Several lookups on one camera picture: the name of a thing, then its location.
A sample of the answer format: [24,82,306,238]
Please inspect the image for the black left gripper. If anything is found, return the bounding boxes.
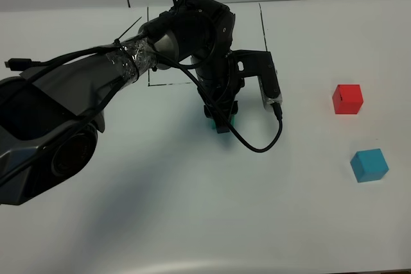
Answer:
[195,49,245,133]

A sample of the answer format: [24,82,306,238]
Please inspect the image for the green block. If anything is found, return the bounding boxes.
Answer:
[209,115,235,133]

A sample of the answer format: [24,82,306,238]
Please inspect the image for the red block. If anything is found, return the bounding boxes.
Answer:
[332,84,363,115]

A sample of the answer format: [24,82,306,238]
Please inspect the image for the blue block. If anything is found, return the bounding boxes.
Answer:
[350,148,389,183]

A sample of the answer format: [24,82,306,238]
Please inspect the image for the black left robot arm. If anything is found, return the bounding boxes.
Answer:
[1,0,235,205]

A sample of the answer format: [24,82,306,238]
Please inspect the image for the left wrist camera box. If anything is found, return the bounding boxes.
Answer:
[231,50,283,112]

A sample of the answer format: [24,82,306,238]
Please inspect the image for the black left camera cable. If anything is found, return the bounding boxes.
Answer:
[150,46,285,153]

